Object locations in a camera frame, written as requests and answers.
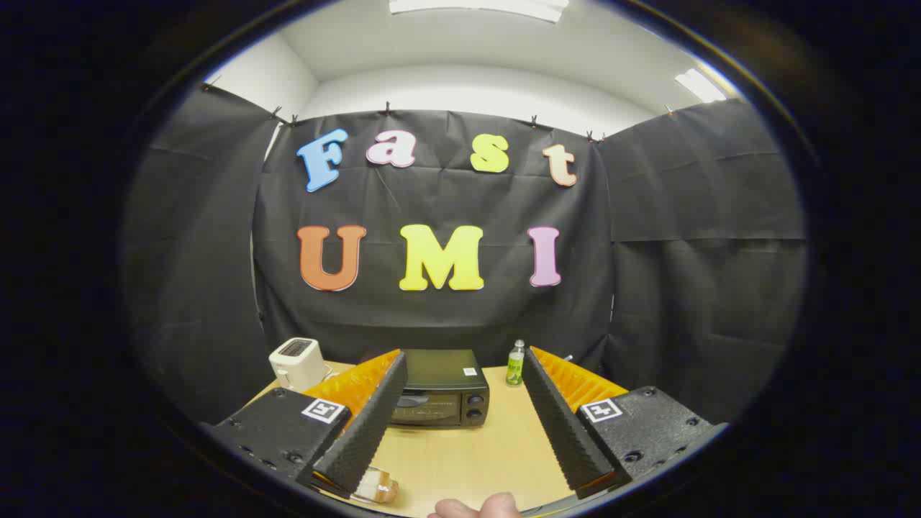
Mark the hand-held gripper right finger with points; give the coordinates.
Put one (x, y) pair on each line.
(557, 424)

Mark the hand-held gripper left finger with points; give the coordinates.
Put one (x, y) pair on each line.
(370, 424)

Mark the toast sandwich with lettuce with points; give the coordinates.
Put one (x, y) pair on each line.
(378, 489)

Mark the black toaster oven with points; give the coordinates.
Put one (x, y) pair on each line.
(446, 388)

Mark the white pop-up toaster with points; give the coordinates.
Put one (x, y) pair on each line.
(295, 367)

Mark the small green bottle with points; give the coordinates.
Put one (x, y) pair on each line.
(515, 370)

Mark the black backdrop cloth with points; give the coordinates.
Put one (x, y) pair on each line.
(432, 324)

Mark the small ceiling light panel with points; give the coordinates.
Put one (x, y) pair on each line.
(701, 85)

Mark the long ceiling light panel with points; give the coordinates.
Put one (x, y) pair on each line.
(478, 7)

